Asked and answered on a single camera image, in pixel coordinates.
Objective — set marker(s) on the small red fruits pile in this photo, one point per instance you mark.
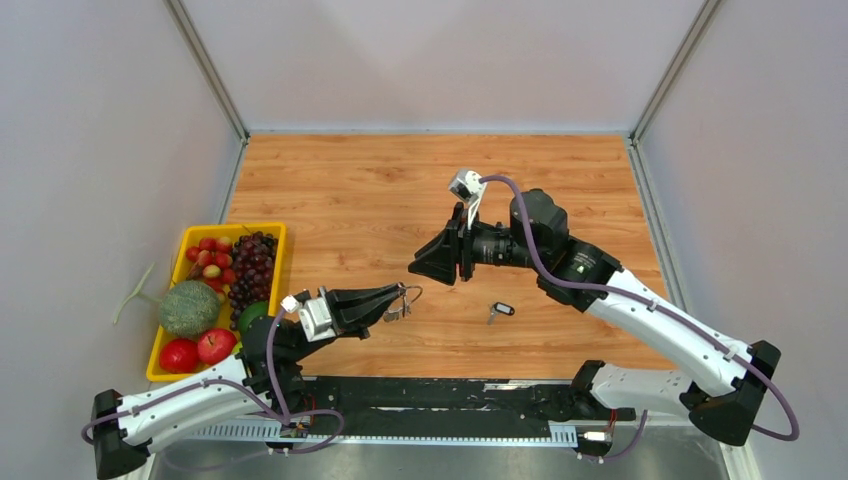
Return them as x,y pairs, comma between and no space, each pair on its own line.
210,261

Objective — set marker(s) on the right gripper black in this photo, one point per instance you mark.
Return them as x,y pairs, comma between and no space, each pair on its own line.
452,246

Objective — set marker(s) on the metal keyring with keys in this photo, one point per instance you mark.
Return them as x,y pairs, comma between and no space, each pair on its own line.
409,294

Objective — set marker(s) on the dark purple grape bunch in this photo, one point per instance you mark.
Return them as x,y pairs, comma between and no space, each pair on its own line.
254,266

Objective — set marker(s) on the green plant stem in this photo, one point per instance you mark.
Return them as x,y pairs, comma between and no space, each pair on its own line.
138,293

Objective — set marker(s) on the green avocado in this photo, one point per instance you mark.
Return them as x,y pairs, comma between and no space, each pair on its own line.
252,312

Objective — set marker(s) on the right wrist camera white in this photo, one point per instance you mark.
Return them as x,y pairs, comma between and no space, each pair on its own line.
467,186

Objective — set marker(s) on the red tomato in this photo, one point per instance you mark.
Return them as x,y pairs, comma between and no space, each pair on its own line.
179,356

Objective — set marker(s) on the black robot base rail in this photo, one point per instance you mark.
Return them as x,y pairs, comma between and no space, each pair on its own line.
430,411

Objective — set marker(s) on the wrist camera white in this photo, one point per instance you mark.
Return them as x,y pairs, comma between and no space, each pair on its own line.
467,186
314,317

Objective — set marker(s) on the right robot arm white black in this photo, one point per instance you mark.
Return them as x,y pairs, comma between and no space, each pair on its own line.
718,382

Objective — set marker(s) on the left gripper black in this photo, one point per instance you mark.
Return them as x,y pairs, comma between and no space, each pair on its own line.
354,310

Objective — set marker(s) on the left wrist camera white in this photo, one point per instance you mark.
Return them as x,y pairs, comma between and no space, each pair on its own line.
314,317

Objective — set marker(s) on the red apple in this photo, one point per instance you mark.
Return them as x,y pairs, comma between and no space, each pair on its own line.
215,345

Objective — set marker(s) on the yellow plastic tray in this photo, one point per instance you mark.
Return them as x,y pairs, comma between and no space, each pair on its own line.
192,236

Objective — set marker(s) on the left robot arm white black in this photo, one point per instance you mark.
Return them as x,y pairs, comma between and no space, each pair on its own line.
263,377

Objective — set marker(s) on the green netted melon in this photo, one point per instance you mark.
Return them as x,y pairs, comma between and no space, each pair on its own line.
189,309

